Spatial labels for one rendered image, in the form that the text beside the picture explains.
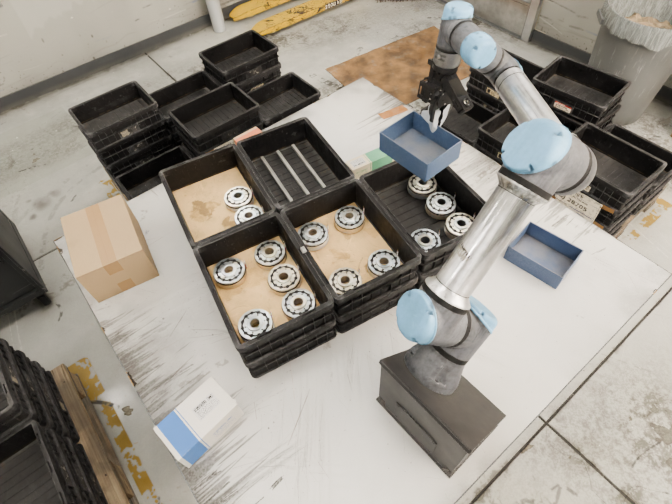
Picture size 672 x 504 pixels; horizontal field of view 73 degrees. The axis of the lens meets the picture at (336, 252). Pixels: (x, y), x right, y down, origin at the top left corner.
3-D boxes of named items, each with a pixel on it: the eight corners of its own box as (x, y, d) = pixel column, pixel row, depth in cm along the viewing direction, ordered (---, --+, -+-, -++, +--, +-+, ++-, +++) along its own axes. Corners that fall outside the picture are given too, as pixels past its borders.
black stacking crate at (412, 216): (493, 241, 152) (502, 219, 143) (420, 279, 145) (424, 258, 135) (425, 171, 173) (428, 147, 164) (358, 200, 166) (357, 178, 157)
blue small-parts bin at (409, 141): (459, 157, 139) (462, 140, 134) (425, 182, 134) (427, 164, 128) (412, 127, 149) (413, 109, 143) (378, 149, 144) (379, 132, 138)
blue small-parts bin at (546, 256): (502, 257, 161) (507, 246, 155) (524, 233, 167) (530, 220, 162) (555, 289, 152) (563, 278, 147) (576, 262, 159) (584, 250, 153)
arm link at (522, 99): (625, 185, 95) (523, 52, 122) (604, 168, 89) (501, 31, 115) (574, 217, 102) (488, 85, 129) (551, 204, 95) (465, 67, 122)
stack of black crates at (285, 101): (298, 117, 303) (291, 70, 276) (325, 138, 289) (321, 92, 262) (248, 143, 290) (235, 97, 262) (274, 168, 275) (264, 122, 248)
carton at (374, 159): (393, 151, 197) (394, 140, 192) (401, 159, 194) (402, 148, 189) (345, 172, 191) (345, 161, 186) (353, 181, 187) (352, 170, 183)
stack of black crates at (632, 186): (622, 228, 235) (669, 163, 199) (588, 259, 225) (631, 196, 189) (555, 186, 255) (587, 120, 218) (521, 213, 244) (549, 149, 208)
